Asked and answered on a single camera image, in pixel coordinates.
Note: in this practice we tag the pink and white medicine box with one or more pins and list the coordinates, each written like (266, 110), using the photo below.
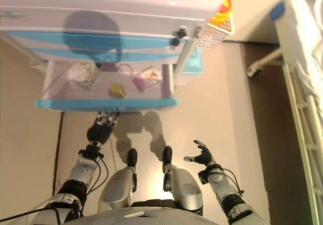
(146, 80)

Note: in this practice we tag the blue bed corner bumper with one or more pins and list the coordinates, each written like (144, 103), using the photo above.
(277, 10)

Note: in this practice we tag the white bed sheet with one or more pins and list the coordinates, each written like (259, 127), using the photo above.
(302, 33)

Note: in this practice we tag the white bed caster wheel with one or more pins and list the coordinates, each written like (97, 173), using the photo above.
(253, 70)

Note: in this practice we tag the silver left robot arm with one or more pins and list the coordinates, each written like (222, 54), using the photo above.
(83, 169)

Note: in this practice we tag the blue-fronted cart drawer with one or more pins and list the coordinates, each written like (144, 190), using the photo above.
(151, 56)
(151, 42)
(113, 104)

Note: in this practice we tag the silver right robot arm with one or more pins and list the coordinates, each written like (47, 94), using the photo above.
(224, 184)

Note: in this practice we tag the yellow sharps container red lid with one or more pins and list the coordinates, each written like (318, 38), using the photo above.
(223, 10)

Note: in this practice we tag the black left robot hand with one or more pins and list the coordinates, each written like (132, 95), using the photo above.
(101, 131)

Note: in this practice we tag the silver left robot leg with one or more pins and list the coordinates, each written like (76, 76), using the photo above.
(116, 189)

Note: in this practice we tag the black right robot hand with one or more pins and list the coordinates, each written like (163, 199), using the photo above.
(204, 158)

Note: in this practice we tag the white hospital bed frame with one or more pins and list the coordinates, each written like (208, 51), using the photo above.
(300, 109)

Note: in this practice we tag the black cart keys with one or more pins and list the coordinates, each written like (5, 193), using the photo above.
(179, 33)

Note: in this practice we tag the white perforated side basket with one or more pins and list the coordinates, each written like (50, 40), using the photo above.
(214, 37)

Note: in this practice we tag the blue and white medicine box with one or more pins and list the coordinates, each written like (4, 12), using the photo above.
(87, 77)

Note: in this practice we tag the yellow medicine bottle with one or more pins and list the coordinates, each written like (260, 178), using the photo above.
(116, 90)

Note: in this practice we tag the grey robot torso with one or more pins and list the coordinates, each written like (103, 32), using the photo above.
(151, 217)

